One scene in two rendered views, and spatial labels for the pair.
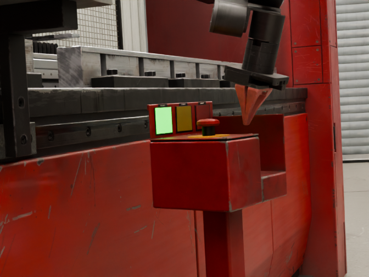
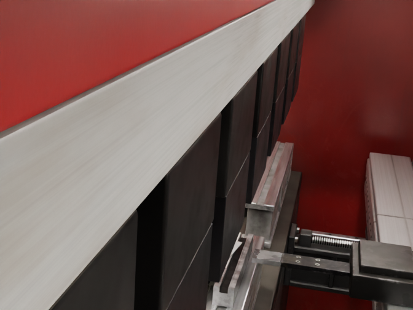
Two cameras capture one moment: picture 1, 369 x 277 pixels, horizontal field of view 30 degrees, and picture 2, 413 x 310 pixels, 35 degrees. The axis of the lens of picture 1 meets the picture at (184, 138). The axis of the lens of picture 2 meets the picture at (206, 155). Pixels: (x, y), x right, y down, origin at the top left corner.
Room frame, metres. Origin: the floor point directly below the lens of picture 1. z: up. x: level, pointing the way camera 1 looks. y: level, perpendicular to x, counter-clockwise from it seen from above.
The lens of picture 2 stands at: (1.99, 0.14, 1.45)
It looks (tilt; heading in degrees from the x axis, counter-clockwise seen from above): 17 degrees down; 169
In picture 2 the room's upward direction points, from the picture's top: 4 degrees clockwise
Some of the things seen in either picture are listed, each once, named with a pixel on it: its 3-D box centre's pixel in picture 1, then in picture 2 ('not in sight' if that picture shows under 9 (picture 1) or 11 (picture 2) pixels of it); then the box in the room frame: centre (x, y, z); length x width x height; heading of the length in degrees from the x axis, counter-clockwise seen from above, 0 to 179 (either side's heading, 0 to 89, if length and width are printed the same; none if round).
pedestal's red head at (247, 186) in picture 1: (219, 151); not in sight; (1.22, -0.06, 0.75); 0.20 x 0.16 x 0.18; 144
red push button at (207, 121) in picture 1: (208, 129); not in sight; (1.18, -0.04, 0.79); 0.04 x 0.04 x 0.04
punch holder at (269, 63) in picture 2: not in sight; (230, 117); (1.22, 0.32, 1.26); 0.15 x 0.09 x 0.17; 158
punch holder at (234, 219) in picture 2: not in sight; (195, 163); (1.40, 0.25, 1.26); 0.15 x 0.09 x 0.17; 158
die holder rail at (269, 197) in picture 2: not in sight; (271, 186); (0.55, 0.59, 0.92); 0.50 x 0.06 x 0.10; 158
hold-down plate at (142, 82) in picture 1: (133, 83); not in sight; (1.60, 0.11, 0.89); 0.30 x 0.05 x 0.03; 158
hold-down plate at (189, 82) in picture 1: (194, 84); not in sight; (1.97, -0.04, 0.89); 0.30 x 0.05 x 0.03; 158
